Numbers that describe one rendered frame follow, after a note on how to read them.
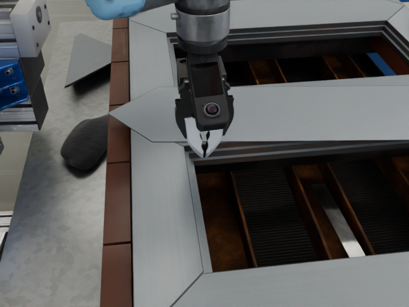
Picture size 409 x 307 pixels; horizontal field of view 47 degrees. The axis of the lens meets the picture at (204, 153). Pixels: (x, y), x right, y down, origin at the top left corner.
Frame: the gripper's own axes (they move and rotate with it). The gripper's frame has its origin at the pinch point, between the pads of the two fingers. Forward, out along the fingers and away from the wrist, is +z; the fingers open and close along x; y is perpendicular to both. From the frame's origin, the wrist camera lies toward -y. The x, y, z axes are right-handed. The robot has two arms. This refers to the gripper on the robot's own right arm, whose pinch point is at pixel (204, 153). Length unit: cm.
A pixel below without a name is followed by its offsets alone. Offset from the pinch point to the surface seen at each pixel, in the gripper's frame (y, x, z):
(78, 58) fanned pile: 63, 27, 14
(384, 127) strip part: 4.1, -33.0, 0.8
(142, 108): 15.6, 9.7, 0.7
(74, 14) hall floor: 268, 57, 86
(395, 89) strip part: 16.0, -40.5, 0.8
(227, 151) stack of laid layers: 2.8, -4.3, 2.3
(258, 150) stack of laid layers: 2.8, -10.0, 2.6
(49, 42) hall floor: 226, 69, 86
